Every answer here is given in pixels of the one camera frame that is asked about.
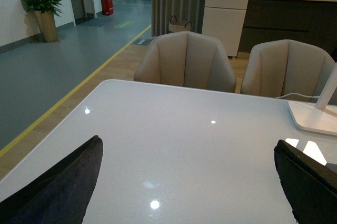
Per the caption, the white lamp cable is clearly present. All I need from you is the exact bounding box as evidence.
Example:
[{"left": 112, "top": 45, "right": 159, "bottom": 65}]
[{"left": 275, "top": 92, "right": 321, "bottom": 100}]

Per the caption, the dark kitchen counter cabinet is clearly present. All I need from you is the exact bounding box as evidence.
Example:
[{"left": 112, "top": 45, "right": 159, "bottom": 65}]
[{"left": 239, "top": 0, "right": 336, "bottom": 59}]

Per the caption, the white drawer cabinet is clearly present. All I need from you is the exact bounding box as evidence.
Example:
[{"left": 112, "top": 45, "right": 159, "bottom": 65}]
[{"left": 202, "top": 0, "right": 248, "bottom": 57}]

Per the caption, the beige chair right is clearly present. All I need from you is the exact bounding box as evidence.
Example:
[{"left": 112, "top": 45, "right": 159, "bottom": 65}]
[{"left": 240, "top": 40, "right": 336, "bottom": 103}]

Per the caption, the beige chair left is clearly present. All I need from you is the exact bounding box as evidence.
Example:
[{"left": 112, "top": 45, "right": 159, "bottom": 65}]
[{"left": 134, "top": 31, "right": 236, "bottom": 93}]

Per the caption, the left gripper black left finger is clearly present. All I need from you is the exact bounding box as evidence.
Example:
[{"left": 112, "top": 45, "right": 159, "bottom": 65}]
[{"left": 1, "top": 135, "right": 103, "bottom": 223}]

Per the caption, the red bin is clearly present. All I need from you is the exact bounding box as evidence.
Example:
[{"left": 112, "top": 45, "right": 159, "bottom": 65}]
[{"left": 101, "top": 0, "right": 114, "bottom": 15}]

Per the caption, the woven basket with handles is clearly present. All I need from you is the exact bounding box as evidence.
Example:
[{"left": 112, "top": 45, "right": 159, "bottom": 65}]
[{"left": 168, "top": 15, "right": 192, "bottom": 33}]

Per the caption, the beige chair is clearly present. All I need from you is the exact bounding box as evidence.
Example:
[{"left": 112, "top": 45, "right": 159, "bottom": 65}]
[
  {"left": 240, "top": 40, "right": 336, "bottom": 103},
  {"left": 134, "top": 31, "right": 236, "bottom": 93}
]

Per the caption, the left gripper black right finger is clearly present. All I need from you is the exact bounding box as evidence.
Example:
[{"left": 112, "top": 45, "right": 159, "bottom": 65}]
[{"left": 274, "top": 140, "right": 336, "bottom": 223}]

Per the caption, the potted green plant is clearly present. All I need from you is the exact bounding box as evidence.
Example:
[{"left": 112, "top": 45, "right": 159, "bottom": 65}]
[{"left": 21, "top": 0, "right": 62, "bottom": 42}]

